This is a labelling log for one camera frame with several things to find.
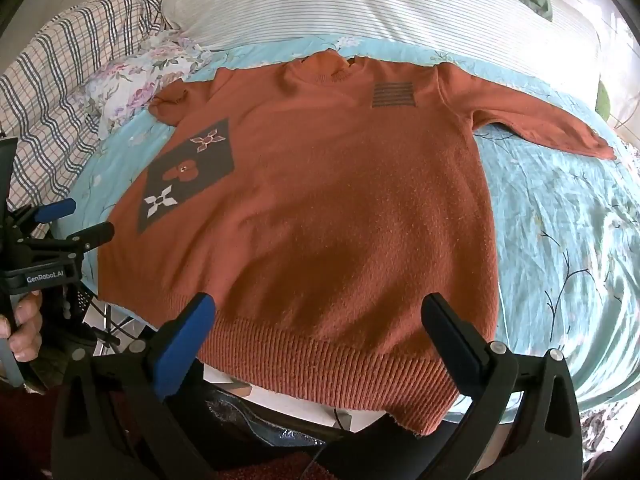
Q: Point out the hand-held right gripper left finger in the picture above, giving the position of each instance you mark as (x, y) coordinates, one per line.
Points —
(184, 342)

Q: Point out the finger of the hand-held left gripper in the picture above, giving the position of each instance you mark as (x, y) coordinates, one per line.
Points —
(56, 209)
(94, 233)

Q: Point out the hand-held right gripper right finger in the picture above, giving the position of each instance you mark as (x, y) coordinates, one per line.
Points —
(452, 330)

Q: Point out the orange knit sweater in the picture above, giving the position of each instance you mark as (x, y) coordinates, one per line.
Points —
(325, 210)

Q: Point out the person's left hand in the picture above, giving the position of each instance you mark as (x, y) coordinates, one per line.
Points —
(25, 330)

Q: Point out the light blue floral bedsheet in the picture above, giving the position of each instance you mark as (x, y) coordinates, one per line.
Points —
(550, 240)

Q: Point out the plaid checked blanket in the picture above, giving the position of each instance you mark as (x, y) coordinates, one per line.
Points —
(55, 75)

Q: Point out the pink floral pillow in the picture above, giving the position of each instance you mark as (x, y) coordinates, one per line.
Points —
(145, 75)

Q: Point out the white leaf print cloth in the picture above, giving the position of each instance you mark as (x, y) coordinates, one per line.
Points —
(620, 60)

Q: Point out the white striped quilt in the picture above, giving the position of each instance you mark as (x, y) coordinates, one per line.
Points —
(375, 5)

